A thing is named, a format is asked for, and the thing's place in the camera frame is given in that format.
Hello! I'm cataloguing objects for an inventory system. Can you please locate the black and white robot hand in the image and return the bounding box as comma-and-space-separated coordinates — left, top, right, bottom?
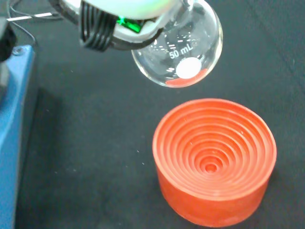
48, 0, 185, 52

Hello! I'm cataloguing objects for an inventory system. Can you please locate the thin white strip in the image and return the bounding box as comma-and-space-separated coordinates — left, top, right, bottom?
6, 12, 52, 22

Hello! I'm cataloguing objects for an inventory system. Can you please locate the black bench cloth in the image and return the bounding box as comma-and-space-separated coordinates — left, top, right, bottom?
0, 0, 305, 229

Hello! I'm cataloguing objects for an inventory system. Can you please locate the heater with blue base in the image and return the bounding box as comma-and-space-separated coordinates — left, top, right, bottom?
0, 44, 41, 229

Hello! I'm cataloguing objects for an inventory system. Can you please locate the black heater power cable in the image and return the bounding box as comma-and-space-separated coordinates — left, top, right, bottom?
0, 0, 39, 62

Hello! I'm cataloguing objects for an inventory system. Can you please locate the orange ribbed flask stand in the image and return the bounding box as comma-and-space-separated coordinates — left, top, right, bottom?
152, 98, 277, 228

